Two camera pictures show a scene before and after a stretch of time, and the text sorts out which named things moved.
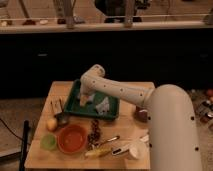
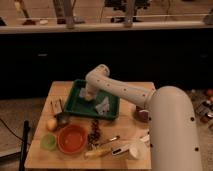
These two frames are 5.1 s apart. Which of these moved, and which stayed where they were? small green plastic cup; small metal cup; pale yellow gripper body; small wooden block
Moved: pale yellow gripper body
Stayed: small green plastic cup; small metal cup; small wooden block
